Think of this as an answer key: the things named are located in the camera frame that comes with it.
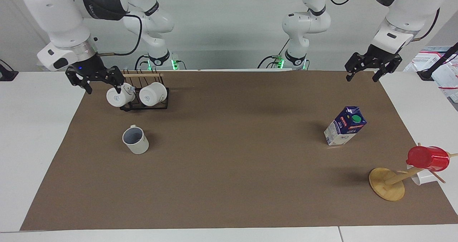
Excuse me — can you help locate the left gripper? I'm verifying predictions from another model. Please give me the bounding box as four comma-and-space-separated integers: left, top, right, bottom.
345, 44, 403, 83

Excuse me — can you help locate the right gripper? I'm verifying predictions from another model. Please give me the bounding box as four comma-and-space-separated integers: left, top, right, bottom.
65, 54, 125, 95

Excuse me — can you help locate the white cup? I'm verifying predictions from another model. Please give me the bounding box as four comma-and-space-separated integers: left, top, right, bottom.
406, 163, 444, 186
138, 82, 168, 107
106, 84, 137, 108

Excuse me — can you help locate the blue and white milk carton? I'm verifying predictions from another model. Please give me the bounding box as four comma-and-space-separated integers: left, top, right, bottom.
323, 106, 367, 146

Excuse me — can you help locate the grey cup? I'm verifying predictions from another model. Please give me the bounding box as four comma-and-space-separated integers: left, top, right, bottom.
122, 124, 150, 155

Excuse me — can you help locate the red cup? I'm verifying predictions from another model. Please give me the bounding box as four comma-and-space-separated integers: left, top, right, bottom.
405, 145, 450, 172

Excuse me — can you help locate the black stand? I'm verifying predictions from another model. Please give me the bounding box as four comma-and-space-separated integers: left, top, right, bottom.
0, 59, 19, 82
416, 42, 458, 81

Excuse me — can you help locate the white crate with red print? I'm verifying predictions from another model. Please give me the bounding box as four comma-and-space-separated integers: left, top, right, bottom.
404, 46, 458, 103

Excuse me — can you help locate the wooden mug tree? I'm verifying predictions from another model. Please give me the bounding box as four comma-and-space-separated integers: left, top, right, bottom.
369, 142, 458, 202

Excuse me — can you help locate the black wire cup rack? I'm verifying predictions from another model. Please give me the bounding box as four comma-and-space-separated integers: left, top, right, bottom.
120, 69, 170, 112

